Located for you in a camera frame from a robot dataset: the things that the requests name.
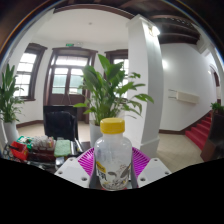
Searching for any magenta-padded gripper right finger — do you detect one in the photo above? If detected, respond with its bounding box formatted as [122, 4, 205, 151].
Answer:
[129, 146, 172, 189]

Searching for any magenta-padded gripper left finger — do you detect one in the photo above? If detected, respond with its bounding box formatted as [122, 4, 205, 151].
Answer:
[54, 147, 98, 190]

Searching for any clear bottle with yellow cap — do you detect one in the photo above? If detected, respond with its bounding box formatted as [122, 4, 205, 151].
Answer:
[89, 117, 134, 192]

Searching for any green cloth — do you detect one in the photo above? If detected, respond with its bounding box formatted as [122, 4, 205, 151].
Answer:
[53, 139, 73, 158]

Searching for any black office chair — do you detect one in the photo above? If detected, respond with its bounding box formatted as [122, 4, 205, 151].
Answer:
[42, 104, 81, 143]

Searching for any red carpeted staircase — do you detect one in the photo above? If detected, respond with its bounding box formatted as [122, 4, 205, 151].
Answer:
[184, 111, 214, 151]

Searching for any green plant in white pot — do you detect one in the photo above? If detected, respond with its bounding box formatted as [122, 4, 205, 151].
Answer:
[0, 63, 26, 146]
[73, 53, 155, 148]

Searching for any small green plant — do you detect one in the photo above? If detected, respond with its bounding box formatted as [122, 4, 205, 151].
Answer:
[210, 101, 224, 116]

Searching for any dark wooden glazed door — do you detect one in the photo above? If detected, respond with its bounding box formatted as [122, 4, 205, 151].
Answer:
[43, 46, 99, 108]

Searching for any dark-framed window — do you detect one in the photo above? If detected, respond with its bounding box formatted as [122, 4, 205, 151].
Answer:
[104, 49, 129, 76]
[13, 42, 48, 102]

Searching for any white wall unit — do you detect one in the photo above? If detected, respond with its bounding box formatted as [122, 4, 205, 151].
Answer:
[168, 88, 201, 105]

